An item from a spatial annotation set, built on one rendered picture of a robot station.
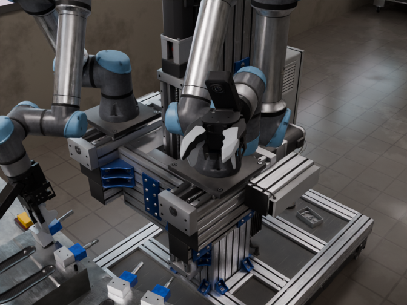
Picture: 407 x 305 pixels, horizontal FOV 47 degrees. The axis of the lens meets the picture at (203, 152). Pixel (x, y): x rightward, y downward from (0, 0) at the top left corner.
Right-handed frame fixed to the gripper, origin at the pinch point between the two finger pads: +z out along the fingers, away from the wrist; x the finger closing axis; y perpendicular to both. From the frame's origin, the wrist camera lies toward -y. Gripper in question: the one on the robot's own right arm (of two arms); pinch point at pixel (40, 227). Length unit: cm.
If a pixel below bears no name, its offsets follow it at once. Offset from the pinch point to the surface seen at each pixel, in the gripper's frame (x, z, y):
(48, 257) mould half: -6.6, 5.5, -3.4
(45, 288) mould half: -15.9, 6.3, -9.9
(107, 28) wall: 193, 17, 156
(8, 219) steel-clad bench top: 29.4, 9.9, -1.3
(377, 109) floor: 52, 132, 301
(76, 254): -12.8, 5.8, 2.4
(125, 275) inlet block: -25.7, 12.0, 8.4
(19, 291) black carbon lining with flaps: -11.1, 5.6, -15.1
